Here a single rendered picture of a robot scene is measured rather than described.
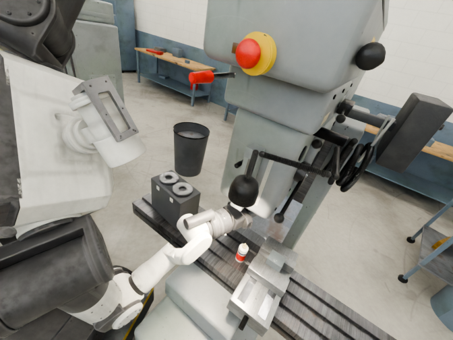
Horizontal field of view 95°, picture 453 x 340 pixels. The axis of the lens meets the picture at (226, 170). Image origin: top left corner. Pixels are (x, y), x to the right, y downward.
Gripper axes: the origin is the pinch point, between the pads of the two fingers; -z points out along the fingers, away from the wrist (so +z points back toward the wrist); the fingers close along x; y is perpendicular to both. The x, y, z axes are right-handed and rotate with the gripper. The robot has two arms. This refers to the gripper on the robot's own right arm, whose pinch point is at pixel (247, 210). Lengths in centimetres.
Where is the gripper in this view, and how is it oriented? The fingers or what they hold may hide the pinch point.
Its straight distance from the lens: 81.1
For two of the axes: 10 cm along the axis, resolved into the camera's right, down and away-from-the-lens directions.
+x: -5.8, -5.5, 6.0
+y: -1.9, 8.1, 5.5
